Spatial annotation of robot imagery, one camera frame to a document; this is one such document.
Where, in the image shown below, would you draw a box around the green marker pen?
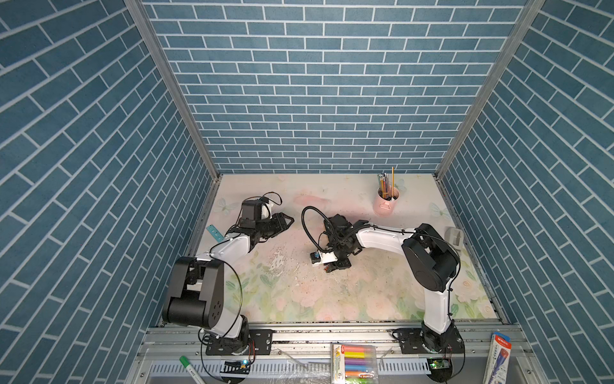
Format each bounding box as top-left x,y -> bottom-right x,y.
180,356 -> 206,384

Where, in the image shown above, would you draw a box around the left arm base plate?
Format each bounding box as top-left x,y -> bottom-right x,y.
203,329 -> 273,356

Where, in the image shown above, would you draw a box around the pencils in cup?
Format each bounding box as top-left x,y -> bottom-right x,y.
377,167 -> 398,201

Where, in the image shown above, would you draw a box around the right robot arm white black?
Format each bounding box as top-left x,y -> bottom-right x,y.
308,214 -> 461,353

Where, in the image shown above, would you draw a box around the teal ruler strip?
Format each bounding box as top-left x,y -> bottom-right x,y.
206,225 -> 225,243

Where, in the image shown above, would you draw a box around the highlighter marker pack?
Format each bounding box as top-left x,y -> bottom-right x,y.
330,343 -> 379,384

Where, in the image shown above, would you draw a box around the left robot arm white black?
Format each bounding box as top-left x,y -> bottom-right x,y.
161,195 -> 294,355

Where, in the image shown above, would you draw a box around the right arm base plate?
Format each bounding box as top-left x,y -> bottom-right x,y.
391,326 -> 465,355

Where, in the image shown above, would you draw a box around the pink pencil cup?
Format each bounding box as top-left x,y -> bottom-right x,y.
373,188 -> 400,217

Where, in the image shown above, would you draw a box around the boxed pen package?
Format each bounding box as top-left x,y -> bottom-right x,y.
483,332 -> 512,384

